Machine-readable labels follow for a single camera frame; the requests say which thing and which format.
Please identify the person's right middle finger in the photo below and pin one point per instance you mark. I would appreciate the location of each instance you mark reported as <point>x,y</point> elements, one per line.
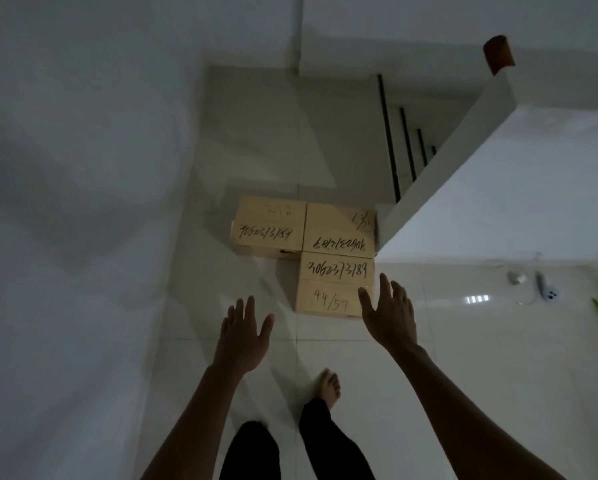
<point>397,294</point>

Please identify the white phone with cameras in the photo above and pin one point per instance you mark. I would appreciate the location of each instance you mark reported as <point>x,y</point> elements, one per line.
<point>547,289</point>

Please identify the person's right leg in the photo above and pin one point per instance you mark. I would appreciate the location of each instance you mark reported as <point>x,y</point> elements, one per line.
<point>331,444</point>

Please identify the small grey round object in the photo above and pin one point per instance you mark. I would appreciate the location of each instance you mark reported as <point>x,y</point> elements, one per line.
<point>517,277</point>

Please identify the person's left forearm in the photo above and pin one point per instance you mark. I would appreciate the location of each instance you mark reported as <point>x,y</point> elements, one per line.
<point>194,419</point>

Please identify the brown wooden handrail end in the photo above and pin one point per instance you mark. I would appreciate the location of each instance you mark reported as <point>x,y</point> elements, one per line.
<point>497,54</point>

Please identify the cardboard box with handwriting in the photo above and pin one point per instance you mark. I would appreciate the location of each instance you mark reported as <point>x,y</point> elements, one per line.
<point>340,229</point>
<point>331,284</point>

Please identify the person's right hand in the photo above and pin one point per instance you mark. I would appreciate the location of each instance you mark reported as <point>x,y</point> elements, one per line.
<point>391,324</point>

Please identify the person's right little finger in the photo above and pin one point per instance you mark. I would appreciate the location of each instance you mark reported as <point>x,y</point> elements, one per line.
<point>412,312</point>

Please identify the person's right thumb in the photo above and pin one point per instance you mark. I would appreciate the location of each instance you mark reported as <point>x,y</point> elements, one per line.
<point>366,302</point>

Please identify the cardboard box with black tape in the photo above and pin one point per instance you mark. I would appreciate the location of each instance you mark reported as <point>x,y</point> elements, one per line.
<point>269,225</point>

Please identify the white staircase with black strips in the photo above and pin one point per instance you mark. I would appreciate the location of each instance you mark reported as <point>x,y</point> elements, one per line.
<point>404,144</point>

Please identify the person's left leg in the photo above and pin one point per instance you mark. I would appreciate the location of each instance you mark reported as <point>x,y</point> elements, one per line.
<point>251,452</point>

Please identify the person's left thumb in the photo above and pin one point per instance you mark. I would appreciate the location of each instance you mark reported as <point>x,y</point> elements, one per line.
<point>267,327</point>

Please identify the person's right forearm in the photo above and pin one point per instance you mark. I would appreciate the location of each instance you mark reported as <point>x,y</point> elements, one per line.
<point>458,414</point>

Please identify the person's right foot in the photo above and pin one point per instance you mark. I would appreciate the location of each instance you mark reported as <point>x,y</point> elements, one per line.
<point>328,387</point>

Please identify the person's left little finger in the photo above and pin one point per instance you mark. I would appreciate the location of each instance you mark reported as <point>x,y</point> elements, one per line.
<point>224,327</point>

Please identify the person's left middle finger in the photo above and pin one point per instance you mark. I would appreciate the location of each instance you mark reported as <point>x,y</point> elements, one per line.
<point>240,313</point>

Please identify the person's leg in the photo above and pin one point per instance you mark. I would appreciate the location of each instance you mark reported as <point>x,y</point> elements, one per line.
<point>331,444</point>
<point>251,452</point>

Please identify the person's left hand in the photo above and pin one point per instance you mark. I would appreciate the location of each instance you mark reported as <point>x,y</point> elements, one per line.
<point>239,344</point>

